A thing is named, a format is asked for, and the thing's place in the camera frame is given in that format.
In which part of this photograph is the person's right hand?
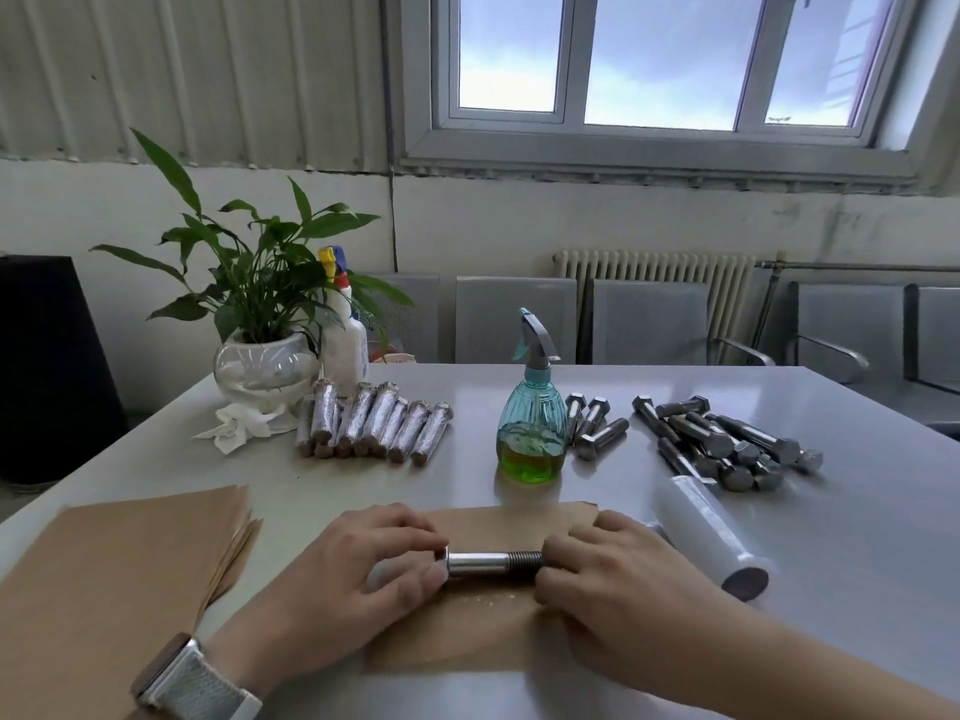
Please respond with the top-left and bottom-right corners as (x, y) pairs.
(533, 510), (759, 691)

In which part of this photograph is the person's left hand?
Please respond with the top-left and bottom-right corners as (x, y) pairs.
(209, 503), (451, 695)

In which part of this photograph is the white cling film roll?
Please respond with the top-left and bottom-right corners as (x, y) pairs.
(653, 475), (774, 602)

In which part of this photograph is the single brown paper sheet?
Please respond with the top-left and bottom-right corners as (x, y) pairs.
(365, 501), (601, 674)

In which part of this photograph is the steel bolt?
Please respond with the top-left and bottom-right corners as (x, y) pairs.
(442, 549), (545, 580)

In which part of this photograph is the row of bolts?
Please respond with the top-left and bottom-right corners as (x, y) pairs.
(294, 378), (455, 467)

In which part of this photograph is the pile of steel bolts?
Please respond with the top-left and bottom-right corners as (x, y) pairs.
(563, 393), (825, 494)

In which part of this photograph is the teal spray bottle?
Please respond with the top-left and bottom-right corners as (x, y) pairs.
(494, 308), (570, 486)

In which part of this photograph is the stack of brown paper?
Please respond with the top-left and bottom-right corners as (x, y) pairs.
(0, 485), (264, 720)

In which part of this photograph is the smartwatch with grey band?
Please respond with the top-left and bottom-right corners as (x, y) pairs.
(131, 633), (264, 720)

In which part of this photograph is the crumpled white tissue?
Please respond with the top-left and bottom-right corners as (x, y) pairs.
(192, 404), (298, 456)

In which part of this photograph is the clear glass plant pot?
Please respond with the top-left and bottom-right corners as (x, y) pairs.
(213, 330), (322, 410)

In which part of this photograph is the white spray bottle colourful nozzle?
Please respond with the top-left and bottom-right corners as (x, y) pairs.
(318, 245), (370, 398)

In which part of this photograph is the grey metal chair with armrest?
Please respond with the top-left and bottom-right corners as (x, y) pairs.
(590, 279), (778, 368)

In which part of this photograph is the green leafy plant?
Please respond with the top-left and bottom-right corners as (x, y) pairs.
(89, 128), (415, 346)

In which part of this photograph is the grey metal bench seat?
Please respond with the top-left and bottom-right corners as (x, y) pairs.
(787, 282), (913, 387)
(903, 285), (960, 436)

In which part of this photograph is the white framed window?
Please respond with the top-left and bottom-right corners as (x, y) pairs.
(393, 0), (960, 192)

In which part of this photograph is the white wall radiator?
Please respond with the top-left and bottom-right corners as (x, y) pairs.
(553, 250), (755, 365)

